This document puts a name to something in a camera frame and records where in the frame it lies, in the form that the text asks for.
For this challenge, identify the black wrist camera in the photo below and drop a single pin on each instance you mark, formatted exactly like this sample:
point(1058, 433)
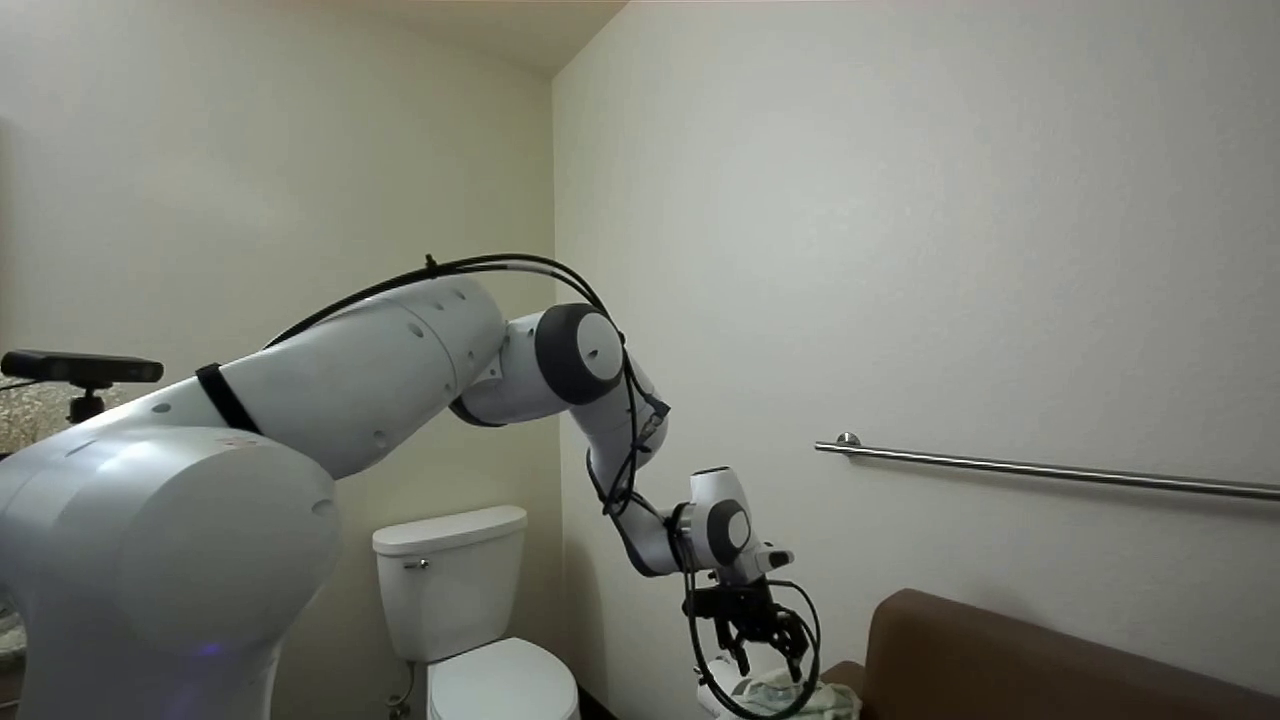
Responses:
point(777, 559)

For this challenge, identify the black camera on tripod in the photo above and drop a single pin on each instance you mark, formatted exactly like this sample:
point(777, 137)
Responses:
point(83, 366)

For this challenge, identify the metal wall grab bar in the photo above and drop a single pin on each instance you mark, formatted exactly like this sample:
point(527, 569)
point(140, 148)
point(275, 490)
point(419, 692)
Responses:
point(1042, 468)

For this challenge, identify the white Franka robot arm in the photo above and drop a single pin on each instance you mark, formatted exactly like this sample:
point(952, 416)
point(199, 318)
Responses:
point(133, 533)

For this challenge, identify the white toilet paper roll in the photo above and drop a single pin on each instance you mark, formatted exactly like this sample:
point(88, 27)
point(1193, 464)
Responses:
point(710, 691)

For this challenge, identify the speckled stone countertop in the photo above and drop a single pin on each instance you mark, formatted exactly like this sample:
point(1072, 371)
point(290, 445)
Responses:
point(31, 421)

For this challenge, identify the pale green terry cloth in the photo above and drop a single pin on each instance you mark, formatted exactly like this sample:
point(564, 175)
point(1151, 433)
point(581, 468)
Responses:
point(774, 701)

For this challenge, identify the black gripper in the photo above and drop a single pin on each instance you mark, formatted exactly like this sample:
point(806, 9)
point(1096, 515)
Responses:
point(737, 605)

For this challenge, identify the brown cardboard box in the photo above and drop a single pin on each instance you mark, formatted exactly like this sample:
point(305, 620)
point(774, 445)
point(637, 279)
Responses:
point(1012, 667)

